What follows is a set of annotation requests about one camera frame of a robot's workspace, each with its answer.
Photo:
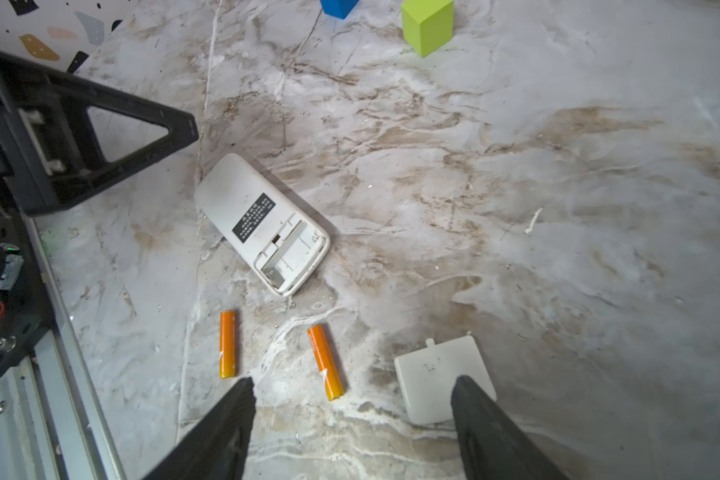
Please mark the green cube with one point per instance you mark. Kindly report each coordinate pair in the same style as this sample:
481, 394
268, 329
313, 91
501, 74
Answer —
427, 24

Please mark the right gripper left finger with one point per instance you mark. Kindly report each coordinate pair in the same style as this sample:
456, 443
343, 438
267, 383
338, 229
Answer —
217, 446

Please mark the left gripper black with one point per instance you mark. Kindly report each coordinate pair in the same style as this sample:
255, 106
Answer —
52, 160

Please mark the aluminium mounting rail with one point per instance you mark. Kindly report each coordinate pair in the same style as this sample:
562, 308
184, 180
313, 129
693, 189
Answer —
51, 423

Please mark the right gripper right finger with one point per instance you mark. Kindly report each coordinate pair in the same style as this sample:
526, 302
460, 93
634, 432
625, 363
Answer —
491, 445

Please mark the white red remote control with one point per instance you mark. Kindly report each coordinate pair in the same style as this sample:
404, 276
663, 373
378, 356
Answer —
275, 238

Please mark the blue cube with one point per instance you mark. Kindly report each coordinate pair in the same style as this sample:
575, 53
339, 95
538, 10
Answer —
338, 8

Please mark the orange battery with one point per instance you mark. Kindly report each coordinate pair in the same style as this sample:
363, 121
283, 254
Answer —
325, 362
227, 349

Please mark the white battery cover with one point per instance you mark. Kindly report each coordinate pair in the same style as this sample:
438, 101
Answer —
428, 376

